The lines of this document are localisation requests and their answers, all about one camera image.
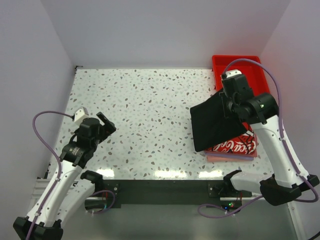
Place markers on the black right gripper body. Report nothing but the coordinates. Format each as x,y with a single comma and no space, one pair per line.
229,107

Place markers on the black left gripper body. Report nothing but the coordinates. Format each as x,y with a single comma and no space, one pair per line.
104,132

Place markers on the black t-shirt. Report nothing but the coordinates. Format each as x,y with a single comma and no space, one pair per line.
209,125

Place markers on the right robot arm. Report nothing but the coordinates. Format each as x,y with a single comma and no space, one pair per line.
289,178

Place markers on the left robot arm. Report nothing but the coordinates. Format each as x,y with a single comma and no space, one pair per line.
70,185

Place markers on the folded red coca-cola t-shirt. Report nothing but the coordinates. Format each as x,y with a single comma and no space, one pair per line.
243,146

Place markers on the red plastic bin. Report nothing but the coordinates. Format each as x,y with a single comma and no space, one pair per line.
254,74

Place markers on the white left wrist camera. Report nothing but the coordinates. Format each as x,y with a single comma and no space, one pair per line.
79,115

